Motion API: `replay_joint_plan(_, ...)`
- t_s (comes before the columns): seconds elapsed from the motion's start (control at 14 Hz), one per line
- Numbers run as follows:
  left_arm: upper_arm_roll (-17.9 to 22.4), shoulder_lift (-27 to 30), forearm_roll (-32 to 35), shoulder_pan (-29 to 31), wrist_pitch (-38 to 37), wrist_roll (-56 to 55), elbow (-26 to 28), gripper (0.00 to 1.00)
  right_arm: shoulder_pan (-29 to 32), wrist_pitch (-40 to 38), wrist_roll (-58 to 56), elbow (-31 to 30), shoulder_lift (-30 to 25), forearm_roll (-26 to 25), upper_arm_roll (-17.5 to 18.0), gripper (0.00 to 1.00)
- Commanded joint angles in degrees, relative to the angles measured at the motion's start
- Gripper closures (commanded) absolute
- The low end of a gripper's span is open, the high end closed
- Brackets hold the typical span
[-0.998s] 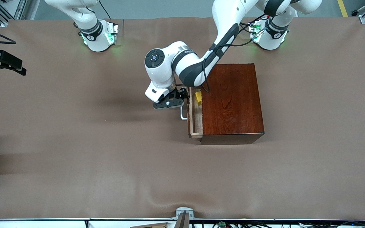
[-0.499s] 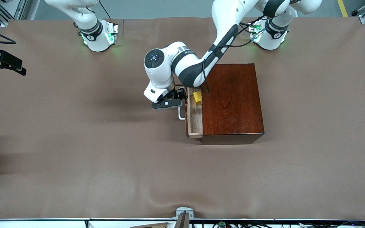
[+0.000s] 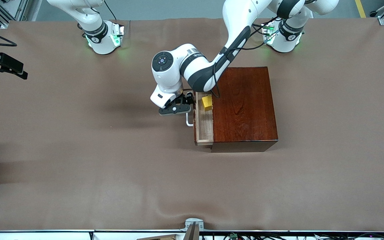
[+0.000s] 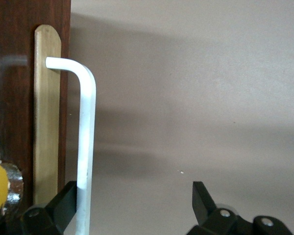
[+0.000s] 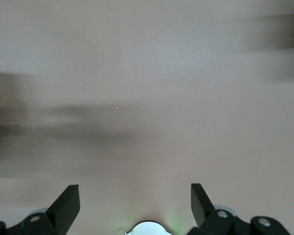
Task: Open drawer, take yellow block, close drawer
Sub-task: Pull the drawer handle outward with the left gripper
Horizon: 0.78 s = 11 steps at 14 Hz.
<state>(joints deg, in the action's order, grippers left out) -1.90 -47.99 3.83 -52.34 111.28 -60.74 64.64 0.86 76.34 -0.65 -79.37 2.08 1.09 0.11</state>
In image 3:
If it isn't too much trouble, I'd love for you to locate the wooden drawer with white handle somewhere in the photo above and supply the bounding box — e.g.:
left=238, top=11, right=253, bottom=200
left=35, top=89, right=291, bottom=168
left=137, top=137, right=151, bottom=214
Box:
left=185, top=92, right=214, bottom=146

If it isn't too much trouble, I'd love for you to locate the dark red wooden cabinet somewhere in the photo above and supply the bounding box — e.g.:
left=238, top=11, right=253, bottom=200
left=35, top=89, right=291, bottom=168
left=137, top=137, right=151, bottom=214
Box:
left=210, top=67, right=279, bottom=153

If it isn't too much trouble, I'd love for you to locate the brown table cloth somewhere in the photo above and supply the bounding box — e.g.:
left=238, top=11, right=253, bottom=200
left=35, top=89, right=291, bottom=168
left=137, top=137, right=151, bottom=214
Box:
left=0, top=17, right=384, bottom=233

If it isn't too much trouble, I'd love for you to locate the light wooden board piece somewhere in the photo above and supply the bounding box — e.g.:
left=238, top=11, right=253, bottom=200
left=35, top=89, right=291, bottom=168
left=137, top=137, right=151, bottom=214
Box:
left=137, top=234, right=178, bottom=240

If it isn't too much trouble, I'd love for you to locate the aluminium frame structure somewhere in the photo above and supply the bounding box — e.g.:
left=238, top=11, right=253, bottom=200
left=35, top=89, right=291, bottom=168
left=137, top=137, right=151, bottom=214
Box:
left=0, top=0, right=29, bottom=28

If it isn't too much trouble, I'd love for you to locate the black right arm base cable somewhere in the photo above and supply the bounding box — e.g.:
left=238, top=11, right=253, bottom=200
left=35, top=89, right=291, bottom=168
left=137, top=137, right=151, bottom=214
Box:
left=104, top=0, right=117, bottom=21

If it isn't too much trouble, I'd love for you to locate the grey metal clamp bracket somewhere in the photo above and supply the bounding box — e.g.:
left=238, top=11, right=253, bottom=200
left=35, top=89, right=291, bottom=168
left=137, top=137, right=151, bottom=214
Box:
left=180, top=218, right=204, bottom=240

